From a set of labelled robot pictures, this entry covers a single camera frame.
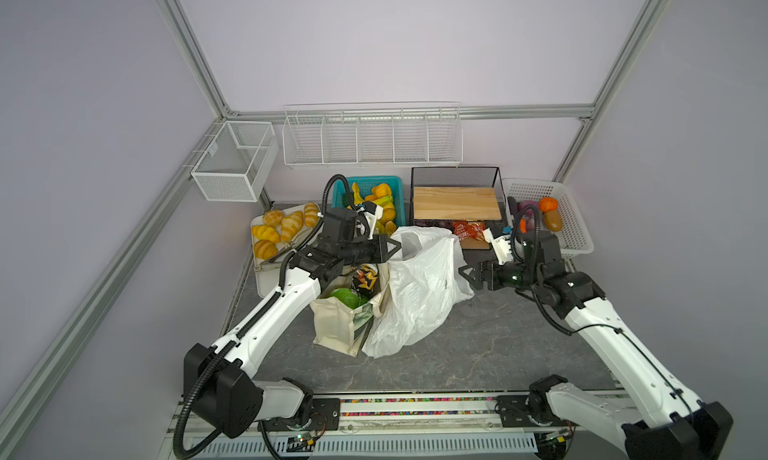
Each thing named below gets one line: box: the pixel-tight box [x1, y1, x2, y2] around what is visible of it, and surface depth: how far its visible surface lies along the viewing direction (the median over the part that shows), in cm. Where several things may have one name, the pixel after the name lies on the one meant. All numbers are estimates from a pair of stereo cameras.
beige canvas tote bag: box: [310, 263, 390, 357], surface depth 75 cm
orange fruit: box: [365, 183, 392, 201], surface depth 115 cm
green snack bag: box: [330, 288, 370, 309], surface depth 82 cm
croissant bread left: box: [252, 225, 280, 243], surface depth 111 cm
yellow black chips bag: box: [351, 263, 378, 298], surface depth 82 cm
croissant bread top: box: [263, 209, 284, 226], surface depth 114 cm
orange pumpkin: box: [539, 197, 559, 213], surface depth 115 cm
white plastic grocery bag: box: [363, 226, 474, 358], surface depth 70 cm
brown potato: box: [543, 210, 563, 232], surface depth 111 cm
